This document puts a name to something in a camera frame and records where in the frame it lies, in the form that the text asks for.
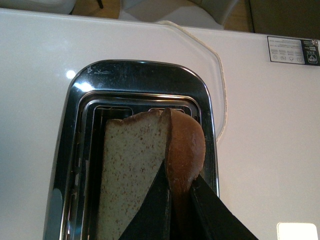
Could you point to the white chrome toaster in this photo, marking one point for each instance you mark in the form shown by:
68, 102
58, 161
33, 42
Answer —
115, 89

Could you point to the beige chair right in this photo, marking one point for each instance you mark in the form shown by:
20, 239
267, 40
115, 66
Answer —
210, 14

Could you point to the beige chair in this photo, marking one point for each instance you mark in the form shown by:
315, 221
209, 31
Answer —
210, 14
45, 6

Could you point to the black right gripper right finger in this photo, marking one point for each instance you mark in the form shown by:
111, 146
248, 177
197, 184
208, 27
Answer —
213, 220

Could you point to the beige sofa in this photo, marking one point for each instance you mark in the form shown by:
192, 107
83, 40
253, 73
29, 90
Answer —
291, 18

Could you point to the bread slice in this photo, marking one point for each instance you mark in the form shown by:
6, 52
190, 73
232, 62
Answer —
134, 149

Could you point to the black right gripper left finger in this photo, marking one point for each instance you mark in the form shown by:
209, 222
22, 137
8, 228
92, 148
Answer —
153, 219

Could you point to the black label sticker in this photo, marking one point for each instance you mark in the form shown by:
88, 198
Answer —
300, 51

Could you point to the beige chair left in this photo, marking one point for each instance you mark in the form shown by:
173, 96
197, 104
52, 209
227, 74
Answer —
45, 6

